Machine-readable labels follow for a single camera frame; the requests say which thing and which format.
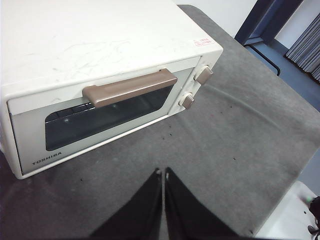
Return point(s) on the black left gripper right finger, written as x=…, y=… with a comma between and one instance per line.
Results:
x=195, y=220

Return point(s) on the cream oven knob brown grip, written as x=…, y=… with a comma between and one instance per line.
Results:
x=203, y=74
x=187, y=100

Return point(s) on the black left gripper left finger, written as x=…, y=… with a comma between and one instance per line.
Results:
x=135, y=220

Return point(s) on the white platform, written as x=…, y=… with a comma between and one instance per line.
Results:
x=280, y=217

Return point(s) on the dark blue metal frame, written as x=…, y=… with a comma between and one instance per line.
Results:
x=260, y=27

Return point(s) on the cream Toshiba toaster oven body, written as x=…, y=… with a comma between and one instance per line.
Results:
x=100, y=30

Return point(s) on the grey slatted panel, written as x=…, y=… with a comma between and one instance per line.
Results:
x=307, y=50

